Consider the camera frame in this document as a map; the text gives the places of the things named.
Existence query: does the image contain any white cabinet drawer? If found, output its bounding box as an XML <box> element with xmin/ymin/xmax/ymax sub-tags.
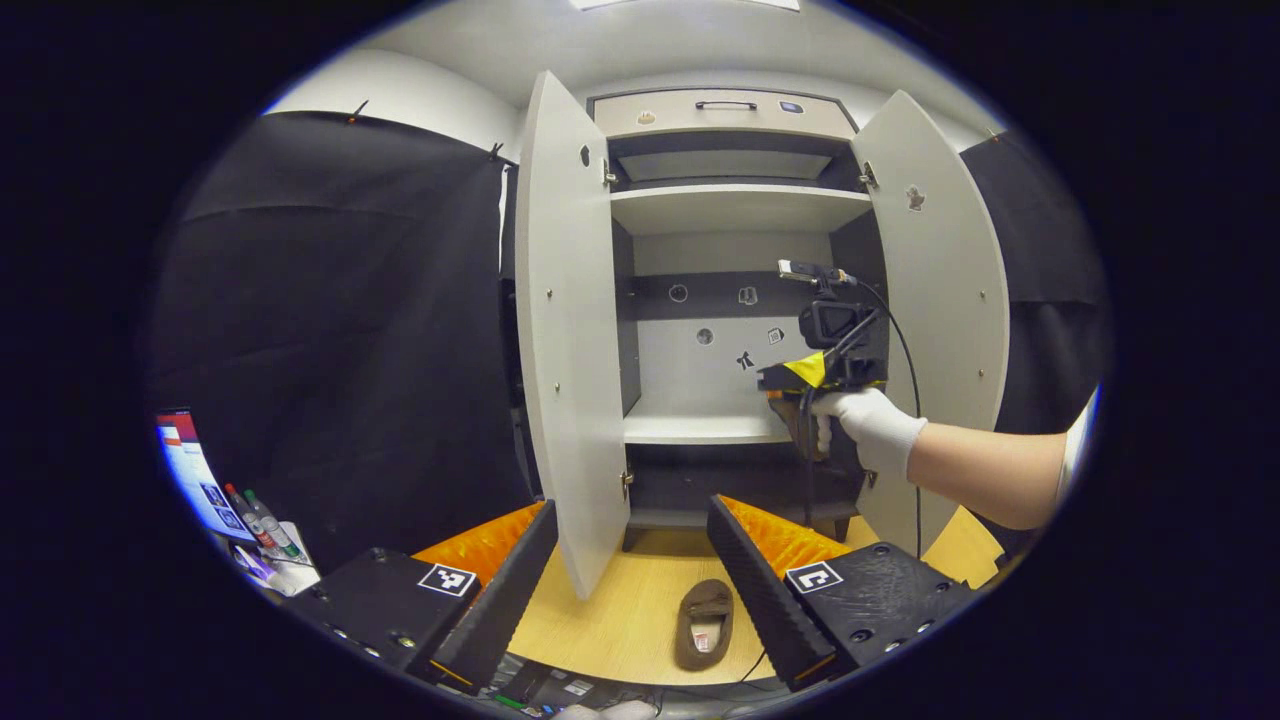
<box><xmin>592</xmin><ymin>88</ymin><xmax>859</xmax><ymax>141</ymax></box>

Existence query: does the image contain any person's white shirt sleeve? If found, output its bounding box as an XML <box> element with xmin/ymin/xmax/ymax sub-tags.
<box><xmin>1055</xmin><ymin>385</ymin><xmax>1103</xmax><ymax>503</ymax></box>

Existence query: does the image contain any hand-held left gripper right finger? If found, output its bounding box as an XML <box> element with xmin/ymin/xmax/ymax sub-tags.
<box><xmin>706</xmin><ymin>494</ymin><xmax>979</xmax><ymax>693</ymax></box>

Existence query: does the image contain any computer screen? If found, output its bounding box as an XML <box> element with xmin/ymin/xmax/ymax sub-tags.
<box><xmin>155</xmin><ymin>408</ymin><xmax>253</xmax><ymax>541</ymax></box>

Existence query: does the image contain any red-capped marker pen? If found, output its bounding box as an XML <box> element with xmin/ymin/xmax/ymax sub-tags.
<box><xmin>224</xmin><ymin>484</ymin><xmax>281</xmax><ymax>557</ymax></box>

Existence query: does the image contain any white cabinet door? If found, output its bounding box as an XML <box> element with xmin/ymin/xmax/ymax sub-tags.
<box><xmin>515</xmin><ymin>70</ymin><xmax>633</xmax><ymax>601</ymax></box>
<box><xmin>850</xmin><ymin>90</ymin><xmax>1011</xmax><ymax>556</ymax></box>

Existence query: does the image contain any black backdrop cloth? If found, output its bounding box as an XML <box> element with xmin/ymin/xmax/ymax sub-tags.
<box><xmin>145</xmin><ymin>110</ymin><xmax>1113</xmax><ymax>576</ymax></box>

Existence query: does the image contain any white shoe cabinet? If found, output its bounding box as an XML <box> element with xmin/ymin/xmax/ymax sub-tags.
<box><xmin>585</xmin><ymin>87</ymin><xmax>891</xmax><ymax>551</ymax></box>

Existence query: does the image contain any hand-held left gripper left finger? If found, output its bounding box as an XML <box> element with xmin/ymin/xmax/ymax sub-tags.
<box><xmin>288</xmin><ymin>499</ymin><xmax>559</xmax><ymax>695</ymax></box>

